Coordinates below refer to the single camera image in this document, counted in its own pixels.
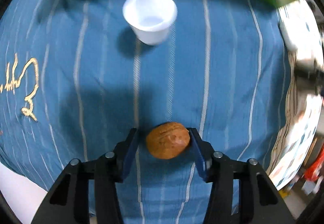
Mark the brown walnut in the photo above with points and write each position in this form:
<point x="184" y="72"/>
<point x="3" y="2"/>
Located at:
<point x="168" y="140"/>

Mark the blue striped cloth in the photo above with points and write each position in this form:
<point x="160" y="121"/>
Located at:
<point x="75" y="80"/>

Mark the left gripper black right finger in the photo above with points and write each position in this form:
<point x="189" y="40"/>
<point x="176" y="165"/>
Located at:
<point x="241" y="192"/>

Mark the plaid checkered cloth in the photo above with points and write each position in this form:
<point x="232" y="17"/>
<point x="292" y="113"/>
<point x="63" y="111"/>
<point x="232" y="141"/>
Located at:
<point x="302" y="41"/>

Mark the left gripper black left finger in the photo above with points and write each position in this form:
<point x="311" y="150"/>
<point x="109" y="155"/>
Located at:
<point x="67" y="201"/>

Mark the small white plastic cup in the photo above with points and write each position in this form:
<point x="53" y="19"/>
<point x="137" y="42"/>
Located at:
<point x="150" y="20"/>

